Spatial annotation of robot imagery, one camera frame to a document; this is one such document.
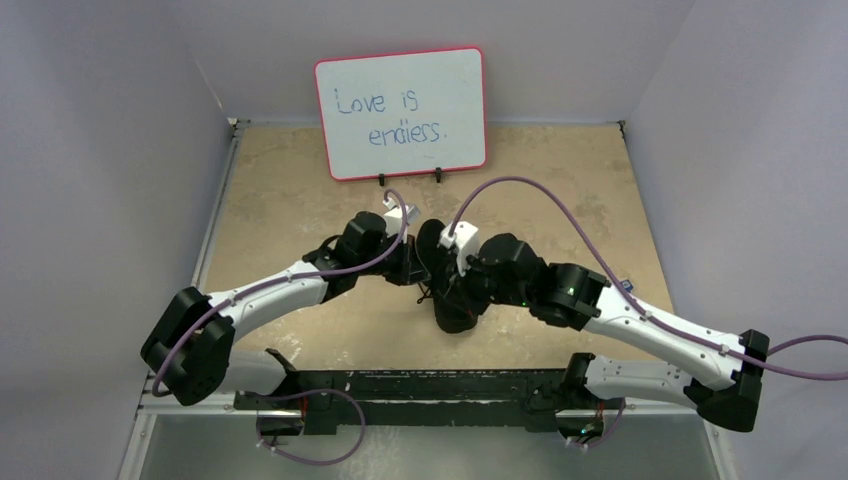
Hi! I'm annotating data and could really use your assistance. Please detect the black shoe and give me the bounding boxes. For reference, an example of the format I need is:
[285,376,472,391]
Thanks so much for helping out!
[415,219,478,334]

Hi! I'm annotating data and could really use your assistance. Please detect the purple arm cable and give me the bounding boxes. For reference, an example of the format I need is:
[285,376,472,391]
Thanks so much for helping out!
[447,176,848,452]
[150,188,411,466]

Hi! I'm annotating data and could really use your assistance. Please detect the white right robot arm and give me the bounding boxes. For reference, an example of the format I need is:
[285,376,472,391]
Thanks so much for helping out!
[447,233,770,433]

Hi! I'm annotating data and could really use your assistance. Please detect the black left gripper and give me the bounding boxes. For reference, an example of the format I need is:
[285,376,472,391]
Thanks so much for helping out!
[356,231,429,286]

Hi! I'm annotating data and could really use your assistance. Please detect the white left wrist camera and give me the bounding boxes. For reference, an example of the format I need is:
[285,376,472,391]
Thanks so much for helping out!
[382,199,420,243]

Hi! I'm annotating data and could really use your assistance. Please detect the black shoelace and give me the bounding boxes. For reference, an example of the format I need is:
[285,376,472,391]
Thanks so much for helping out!
[416,278,451,305]

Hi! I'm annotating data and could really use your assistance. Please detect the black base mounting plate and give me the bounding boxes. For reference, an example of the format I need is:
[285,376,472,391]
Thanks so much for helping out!
[235,368,622,436]

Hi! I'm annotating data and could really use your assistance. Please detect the aluminium extrusion rail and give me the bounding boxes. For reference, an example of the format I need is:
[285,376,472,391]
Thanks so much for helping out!
[135,369,710,420]

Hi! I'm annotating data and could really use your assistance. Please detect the red framed whiteboard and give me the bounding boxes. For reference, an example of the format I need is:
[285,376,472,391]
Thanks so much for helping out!
[313,46,488,181]

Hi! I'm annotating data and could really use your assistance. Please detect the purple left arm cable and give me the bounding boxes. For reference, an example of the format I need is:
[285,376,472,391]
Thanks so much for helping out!
[150,188,411,466]

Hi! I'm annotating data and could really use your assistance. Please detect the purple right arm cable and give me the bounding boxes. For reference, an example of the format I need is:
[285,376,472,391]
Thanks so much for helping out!
[447,176,848,452]

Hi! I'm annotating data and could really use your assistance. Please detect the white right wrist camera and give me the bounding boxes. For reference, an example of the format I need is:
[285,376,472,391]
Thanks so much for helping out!
[439,221,481,277]

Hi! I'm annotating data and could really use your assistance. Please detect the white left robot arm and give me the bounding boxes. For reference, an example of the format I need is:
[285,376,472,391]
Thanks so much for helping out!
[140,205,426,406]

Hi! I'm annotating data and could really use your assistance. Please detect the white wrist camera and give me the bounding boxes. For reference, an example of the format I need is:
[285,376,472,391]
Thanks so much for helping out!
[439,221,481,277]
[382,199,420,243]

